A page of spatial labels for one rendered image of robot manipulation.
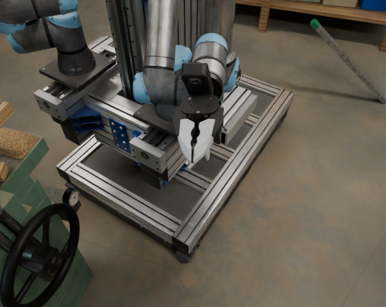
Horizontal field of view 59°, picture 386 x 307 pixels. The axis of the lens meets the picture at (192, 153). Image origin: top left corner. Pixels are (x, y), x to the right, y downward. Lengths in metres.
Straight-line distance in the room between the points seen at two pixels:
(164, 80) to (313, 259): 1.34
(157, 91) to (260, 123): 1.31
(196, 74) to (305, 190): 1.61
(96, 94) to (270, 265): 1.16
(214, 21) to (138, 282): 1.26
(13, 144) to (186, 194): 0.92
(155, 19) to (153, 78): 0.14
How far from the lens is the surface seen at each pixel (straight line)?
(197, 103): 0.63
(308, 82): 2.86
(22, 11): 1.02
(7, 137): 1.13
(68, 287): 1.62
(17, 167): 1.09
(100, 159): 1.95
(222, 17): 1.00
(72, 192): 1.24
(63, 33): 1.41
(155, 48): 0.85
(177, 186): 1.78
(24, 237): 0.88
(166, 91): 0.83
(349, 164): 2.34
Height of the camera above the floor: 1.66
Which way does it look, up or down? 49 degrees down
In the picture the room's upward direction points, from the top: straight up
